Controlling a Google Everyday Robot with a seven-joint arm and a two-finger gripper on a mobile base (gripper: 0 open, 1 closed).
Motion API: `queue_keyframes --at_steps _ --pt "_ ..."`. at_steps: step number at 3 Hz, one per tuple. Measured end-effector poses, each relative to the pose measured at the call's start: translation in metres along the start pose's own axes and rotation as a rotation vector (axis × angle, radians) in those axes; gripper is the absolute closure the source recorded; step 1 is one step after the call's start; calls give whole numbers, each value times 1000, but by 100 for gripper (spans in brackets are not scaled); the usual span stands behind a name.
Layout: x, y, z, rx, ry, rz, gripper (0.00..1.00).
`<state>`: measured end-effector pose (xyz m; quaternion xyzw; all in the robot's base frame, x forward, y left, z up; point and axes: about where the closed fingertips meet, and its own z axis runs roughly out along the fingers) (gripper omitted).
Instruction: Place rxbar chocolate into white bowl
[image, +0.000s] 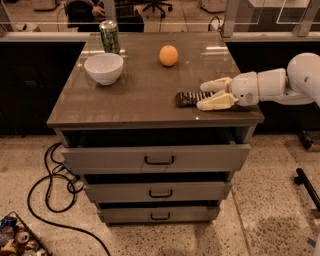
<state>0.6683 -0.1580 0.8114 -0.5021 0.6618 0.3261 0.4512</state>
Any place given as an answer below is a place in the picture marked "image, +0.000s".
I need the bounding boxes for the grey drawer cabinet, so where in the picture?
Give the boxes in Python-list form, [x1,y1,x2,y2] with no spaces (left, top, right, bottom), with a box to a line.
[46,31,266,227]

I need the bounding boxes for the white ceramic bowl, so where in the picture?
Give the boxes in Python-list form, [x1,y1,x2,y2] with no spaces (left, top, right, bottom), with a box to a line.
[84,53,124,85]

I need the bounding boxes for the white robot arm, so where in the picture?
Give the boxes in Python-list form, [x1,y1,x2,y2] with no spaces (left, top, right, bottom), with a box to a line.
[196,53,320,111]

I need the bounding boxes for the green soda can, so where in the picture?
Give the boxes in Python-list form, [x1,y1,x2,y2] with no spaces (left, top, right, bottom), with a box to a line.
[99,20,120,54]

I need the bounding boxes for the middle grey drawer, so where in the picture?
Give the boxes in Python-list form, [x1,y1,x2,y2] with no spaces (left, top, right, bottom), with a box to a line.
[84,173,231,203]

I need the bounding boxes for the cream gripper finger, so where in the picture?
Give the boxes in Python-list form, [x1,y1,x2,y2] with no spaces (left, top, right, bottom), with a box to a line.
[196,90,239,111]
[200,77,232,92]

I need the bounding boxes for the grey drawer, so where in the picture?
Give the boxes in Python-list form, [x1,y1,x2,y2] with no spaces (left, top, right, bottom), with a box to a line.
[62,134,250,174]
[97,200,220,225]
[84,173,231,203]

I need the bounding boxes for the black office chair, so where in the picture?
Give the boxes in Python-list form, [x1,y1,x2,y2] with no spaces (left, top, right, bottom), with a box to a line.
[138,0,173,19]

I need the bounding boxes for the top grey drawer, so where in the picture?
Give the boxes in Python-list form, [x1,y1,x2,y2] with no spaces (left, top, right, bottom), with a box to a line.
[62,134,250,174]

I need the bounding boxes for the black metal floor bar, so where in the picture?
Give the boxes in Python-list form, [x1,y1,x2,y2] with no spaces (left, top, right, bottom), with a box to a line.
[294,168,320,211]

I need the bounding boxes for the black floor cable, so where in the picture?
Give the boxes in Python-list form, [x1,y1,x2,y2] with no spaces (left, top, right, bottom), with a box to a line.
[26,142,112,256]

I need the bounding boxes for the seated person in background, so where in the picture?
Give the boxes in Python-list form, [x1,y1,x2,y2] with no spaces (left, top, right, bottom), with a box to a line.
[64,0,105,32]

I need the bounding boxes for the bottom grey drawer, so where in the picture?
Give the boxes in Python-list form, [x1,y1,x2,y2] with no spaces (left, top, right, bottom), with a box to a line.
[97,200,220,225]

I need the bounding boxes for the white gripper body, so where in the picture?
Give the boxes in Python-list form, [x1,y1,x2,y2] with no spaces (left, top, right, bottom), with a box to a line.
[231,72,259,106]

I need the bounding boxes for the orange fruit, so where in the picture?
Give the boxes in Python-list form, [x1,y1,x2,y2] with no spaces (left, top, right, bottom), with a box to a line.
[159,45,178,67]

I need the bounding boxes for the black rxbar chocolate bar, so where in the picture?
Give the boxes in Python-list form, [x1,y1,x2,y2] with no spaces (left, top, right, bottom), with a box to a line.
[175,91,214,107]

